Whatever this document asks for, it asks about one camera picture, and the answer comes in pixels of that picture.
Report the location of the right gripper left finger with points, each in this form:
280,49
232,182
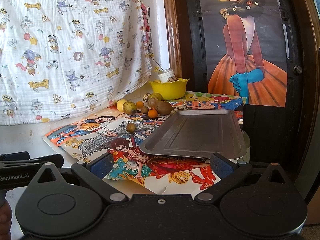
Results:
91,176

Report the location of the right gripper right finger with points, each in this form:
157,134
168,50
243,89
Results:
231,176

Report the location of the small brown longan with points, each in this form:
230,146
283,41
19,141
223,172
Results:
131,127

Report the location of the yellow lemon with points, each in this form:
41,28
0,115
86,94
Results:
120,104

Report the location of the green-yellow blemished pear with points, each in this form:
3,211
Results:
129,108

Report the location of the small orange kumquat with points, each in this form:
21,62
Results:
140,104
152,113

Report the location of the striped pepino melon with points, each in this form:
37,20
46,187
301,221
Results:
146,97

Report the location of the large brown kiwi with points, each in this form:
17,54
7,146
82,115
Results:
163,108

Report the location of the yellow-green mango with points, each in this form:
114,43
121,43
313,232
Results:
156,96

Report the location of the brown round sapodilla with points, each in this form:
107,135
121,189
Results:
152,102

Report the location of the person's left hand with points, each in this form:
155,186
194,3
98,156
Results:
5,221

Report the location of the pale green stool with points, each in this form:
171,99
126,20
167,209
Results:
246,157

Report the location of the colourful cartoon drawings mat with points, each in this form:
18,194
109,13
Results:
105,132

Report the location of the metal baking tray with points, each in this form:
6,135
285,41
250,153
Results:
197,134

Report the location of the dark wooden door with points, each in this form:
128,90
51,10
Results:
286,134

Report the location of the yellow plastic bowl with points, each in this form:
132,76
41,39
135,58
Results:
170,90

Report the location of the striped melon in bowl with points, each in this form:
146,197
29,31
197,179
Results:
172,79

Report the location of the white plastic jar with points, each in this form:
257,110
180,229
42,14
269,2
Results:
165,74

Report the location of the white printed cloth curtain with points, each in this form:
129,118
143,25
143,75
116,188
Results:
66,58

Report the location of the yellow flower twig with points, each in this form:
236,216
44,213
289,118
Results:
156,66

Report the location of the girl poster on door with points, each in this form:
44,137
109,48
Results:
246,52

